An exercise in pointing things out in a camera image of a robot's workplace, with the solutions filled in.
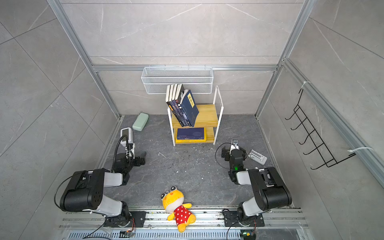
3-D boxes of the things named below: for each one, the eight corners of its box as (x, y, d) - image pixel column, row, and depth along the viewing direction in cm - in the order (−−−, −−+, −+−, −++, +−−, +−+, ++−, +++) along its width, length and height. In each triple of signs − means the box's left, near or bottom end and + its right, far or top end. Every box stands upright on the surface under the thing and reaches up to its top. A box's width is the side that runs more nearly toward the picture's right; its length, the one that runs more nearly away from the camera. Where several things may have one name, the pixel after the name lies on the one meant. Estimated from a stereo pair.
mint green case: (132, 130, 112) (131, 128, 110) (140, 114, 122) (139, 112, 120) (141, 131, 111) (140, 129, 109) (149, 115, 122) (148, 113, 120)
